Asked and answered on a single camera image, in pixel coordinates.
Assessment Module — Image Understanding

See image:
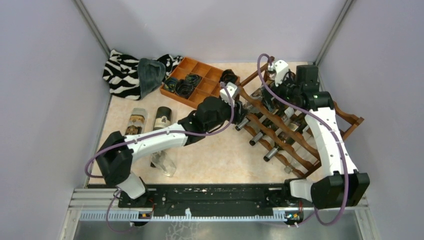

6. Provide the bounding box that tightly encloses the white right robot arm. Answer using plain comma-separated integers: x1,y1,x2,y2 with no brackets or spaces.
268,60,370,210

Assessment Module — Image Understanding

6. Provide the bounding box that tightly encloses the black rolled item right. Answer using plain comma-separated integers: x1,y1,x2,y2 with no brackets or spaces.
219,69,239,85

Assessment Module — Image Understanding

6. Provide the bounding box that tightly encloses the zebra striped cloth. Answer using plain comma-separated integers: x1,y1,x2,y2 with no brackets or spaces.
102,49,184,101

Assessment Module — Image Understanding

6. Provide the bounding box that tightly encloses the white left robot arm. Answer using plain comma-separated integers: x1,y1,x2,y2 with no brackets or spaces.
94,96,248,207

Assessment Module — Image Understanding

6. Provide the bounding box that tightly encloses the clear liquor bottle gold label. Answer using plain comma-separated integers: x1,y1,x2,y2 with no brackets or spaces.
124,108,148,135

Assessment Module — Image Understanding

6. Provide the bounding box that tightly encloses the dark wine bottle lying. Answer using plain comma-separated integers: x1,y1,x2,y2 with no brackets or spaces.
152,106,172,131

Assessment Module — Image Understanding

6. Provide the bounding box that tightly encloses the dark wine bottle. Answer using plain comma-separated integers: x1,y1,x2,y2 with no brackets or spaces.
235,113,263,131
152,106,172,131
249,107,296,147

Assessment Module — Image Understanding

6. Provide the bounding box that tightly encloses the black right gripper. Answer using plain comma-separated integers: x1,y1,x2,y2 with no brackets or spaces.
259,69,301,112

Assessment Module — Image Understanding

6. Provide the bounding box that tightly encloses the dark wine bottle front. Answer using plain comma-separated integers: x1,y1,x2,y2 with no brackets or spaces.
249,107,296,147

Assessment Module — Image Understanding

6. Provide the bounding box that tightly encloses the dark wine bottle back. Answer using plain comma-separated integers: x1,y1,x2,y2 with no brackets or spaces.
235,113,263,131

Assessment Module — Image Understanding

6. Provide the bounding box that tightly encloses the small clear glass bottle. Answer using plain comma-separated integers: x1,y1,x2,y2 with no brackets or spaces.
150,150,177,178

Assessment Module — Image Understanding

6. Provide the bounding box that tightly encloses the clear bottle black cap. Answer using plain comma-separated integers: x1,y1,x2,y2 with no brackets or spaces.
243,80,276,112

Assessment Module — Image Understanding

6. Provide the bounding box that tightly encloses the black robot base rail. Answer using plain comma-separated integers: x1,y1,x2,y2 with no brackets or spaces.
79,182,316,223

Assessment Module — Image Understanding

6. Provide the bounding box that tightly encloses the wooden wine rack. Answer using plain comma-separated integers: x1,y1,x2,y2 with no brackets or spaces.
233,56,365,179

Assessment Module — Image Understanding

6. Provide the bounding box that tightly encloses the orange wooden compartment tray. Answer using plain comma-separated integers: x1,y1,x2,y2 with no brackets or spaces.
159,57,224,108

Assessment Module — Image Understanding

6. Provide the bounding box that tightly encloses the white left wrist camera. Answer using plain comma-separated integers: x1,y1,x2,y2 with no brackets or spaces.
219,82,238,106

